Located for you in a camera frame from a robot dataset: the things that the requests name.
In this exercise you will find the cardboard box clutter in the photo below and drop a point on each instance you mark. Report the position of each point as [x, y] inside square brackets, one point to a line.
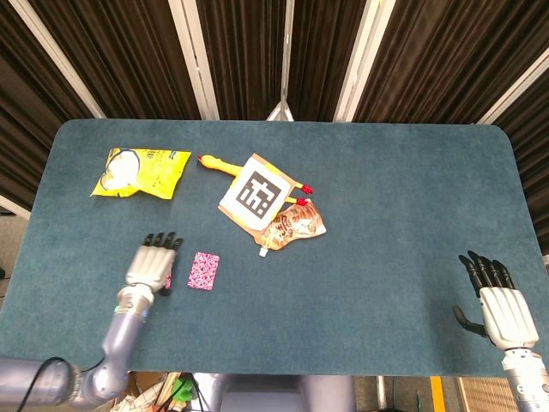
[146, 386]

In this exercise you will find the wooden slatted crate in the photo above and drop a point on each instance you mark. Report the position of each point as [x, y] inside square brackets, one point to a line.
[484, 397]

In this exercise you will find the thin white frame post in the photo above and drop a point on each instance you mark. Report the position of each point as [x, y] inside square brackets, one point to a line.
[285, 64]

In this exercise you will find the brown sauce spout pouch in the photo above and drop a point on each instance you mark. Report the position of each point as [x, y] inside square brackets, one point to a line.
[296, 227]

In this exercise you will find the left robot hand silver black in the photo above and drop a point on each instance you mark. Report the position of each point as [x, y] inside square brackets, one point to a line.
[150, 266]

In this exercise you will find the right robot arm grey-blue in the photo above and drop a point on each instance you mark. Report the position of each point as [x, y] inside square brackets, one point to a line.
[525, 377]

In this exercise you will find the green plastic object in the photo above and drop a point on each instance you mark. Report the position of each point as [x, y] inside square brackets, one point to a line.
[182, 389]

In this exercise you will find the white metal frame post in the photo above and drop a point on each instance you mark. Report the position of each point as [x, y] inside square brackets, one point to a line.
[362, 60]
[195, 60]
[60, 60]
[514, 92]

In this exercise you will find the cardboard with black marker tag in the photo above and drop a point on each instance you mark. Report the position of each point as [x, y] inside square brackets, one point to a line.
[257, 193]

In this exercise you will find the grey-blue robot torso base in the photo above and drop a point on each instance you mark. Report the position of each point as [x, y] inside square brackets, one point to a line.
[266, 395]

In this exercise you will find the metal table leg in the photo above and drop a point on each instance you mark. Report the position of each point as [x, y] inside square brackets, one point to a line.
[381, 395]

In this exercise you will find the blue felt table mat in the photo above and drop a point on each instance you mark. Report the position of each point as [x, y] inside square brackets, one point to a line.
[343, 300]

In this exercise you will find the black pleated curtain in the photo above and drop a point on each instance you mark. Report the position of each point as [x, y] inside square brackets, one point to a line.
[21, 129]
[244, 56]
[442, 56]
[128, 56]
[532, 163]
[321, 56]

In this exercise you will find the yellow rubber chicken toy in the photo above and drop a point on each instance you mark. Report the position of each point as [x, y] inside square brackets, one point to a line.
[218, 164]

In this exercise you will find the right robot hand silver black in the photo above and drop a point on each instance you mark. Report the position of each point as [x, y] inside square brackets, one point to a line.
[508, 313]

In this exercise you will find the left robot arm grey-blue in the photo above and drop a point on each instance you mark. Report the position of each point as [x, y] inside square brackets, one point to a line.
[118, 339]

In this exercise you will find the yellow snack bag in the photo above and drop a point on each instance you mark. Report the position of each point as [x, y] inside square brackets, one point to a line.
[141, 173]

